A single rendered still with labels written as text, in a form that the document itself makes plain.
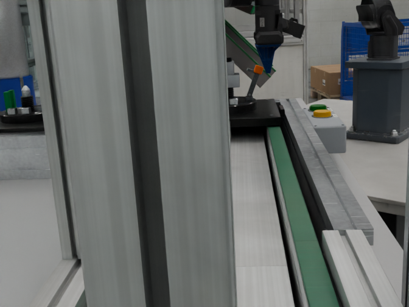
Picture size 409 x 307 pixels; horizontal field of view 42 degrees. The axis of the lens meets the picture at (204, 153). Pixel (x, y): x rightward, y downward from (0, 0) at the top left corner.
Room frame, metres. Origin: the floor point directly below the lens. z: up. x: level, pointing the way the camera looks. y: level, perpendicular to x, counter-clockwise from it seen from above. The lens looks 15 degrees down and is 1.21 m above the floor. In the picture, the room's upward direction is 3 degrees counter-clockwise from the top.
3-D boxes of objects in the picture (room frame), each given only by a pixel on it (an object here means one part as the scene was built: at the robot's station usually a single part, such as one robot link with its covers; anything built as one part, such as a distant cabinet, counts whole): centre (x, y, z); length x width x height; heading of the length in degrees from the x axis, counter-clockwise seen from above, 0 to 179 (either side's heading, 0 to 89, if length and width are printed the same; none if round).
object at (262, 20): (1.29, -0.16, 1.17); 0.19 x 0.06 x 0.08; 175
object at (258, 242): (1.00, -0.02, 0.91); 0.84 x 0.28 x 0.10; 176
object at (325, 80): (6.60, -2.05, 0.20); 1.20 x 0.80 x 0.41; 95
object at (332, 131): (1.20, -0.27, 0.93); 0.21 x 0.07 x 0.06; 176
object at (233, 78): (1.30, -0.05, 1.06); 0.08 x 0.04 x 0.07; 86
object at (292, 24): (1.29, -0.22, 1.16); 0.07 x 0.07 x 0.06; 87
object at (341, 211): (1.01, -0.19, 0.91); 0.89 x 0.06 x 0.11; 176
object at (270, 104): (1.30, -0.06, 0.96); 0.24 x 0.24 x 0.02; 86
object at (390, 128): (1.38, -0.47, 0.96); 0.15 x 0.15 x 0.20; 50
